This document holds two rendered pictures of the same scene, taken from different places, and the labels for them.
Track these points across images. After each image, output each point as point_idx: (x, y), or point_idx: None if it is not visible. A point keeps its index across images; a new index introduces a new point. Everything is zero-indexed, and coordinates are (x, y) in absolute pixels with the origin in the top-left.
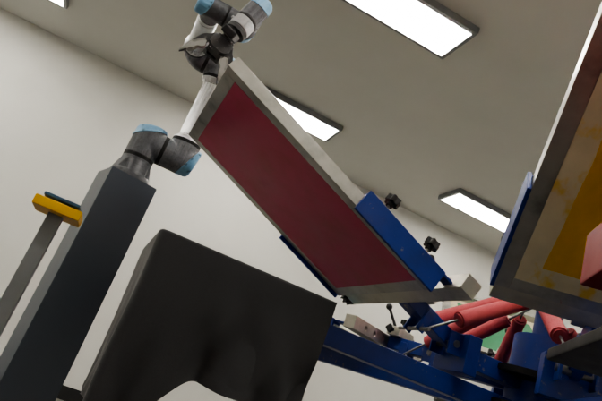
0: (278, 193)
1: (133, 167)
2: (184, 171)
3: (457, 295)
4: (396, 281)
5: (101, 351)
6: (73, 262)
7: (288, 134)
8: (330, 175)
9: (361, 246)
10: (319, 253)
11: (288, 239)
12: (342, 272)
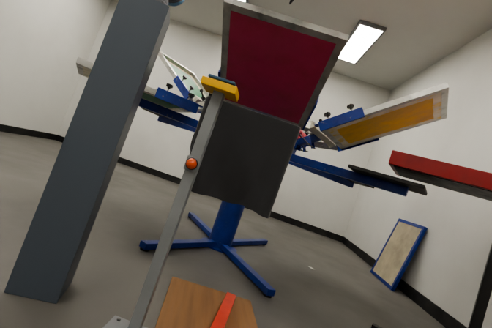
0: (262, 68)
1: (168, 4)
2: (176, 4)
3: (302, 128)
4: (284, 118)
5: (214, 171)
6: (138, 91)
7: (327, 73)
8: (321, 91)
9: (286, 106)
10: (242, 90)
11: (222, 74)
12: (247, 100)
